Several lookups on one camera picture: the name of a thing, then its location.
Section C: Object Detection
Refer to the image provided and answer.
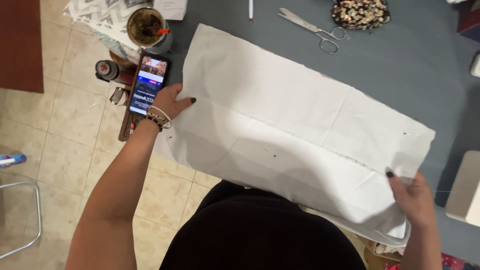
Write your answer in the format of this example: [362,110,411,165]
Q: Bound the person's left hand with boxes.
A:
[152,83,197,121]

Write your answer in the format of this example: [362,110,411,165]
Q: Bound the person's right hand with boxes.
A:
[385,167,438,228]

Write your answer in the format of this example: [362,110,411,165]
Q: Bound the white fabric sheet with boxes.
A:
[153,23,437,247]

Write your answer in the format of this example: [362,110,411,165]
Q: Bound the black smartphone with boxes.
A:
[128,53,170,116]

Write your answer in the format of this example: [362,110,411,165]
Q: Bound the brown wooden stool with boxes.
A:
[109,50,158,142]

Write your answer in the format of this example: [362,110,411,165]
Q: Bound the small tape roll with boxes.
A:
[109,86,130,106]

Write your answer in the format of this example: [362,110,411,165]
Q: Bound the white sewing machine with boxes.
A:
[445,150,480,228]

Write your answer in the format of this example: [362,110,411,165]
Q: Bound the dark red thermos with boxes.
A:
[95,59,137,86]

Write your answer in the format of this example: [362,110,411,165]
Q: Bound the pink patterned fabric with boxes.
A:
[384,253,480,270]

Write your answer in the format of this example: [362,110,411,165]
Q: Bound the mate cup with straw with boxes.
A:
[126,7,174,55]

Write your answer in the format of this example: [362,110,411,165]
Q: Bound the white box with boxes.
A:
[153,0,188,21]

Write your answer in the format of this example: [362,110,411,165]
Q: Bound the grey chevron cloth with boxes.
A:
[63,0,155,64]

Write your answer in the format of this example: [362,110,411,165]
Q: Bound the white plastic object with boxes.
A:
[470,51,480,79]

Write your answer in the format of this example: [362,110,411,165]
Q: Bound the person's black clothing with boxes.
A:
[159,179,367,270]

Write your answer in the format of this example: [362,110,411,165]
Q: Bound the brown wooden furniture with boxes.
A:
[0,0,44,94]

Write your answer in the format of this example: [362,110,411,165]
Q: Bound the silver scissors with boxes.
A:
[277,7,346,54]

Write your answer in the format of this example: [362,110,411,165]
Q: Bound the blue white bottle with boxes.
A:
[0,154,28,169]

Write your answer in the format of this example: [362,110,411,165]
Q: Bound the dark red box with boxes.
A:
[457,0,480,43]

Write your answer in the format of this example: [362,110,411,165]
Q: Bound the gold sequin fabric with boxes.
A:
[331,0,391,31]

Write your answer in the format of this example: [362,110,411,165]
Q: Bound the beaded bracelets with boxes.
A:
[142,105,173,133]

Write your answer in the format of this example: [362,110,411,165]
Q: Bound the metal chair frame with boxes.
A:
[0,181,43,260]

